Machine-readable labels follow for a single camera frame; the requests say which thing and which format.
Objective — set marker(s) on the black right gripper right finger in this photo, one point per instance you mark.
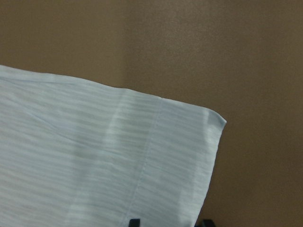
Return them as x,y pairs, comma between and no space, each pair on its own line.
207,223

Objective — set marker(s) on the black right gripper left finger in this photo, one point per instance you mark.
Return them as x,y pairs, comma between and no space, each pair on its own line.
134,221

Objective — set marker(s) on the light blue striped shirt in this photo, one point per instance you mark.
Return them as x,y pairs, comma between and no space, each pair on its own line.
76,153

